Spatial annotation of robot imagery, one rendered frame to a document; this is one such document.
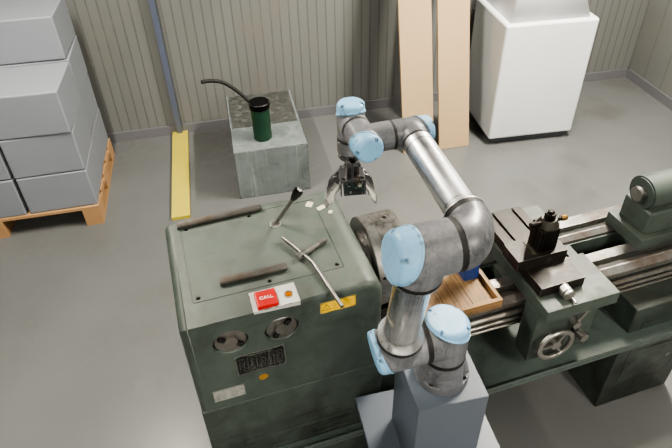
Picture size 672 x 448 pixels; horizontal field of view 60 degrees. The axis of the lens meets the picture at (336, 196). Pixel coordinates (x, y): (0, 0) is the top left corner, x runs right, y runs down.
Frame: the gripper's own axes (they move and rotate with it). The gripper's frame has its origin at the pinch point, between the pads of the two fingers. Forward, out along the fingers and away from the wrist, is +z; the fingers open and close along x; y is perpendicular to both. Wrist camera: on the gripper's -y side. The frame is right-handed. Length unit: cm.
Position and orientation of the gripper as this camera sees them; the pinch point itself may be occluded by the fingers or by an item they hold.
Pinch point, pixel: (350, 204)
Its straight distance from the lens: 173.4
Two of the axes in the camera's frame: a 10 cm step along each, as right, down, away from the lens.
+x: 9.9, -0.8, 0.6
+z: 0.2, 7.9, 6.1
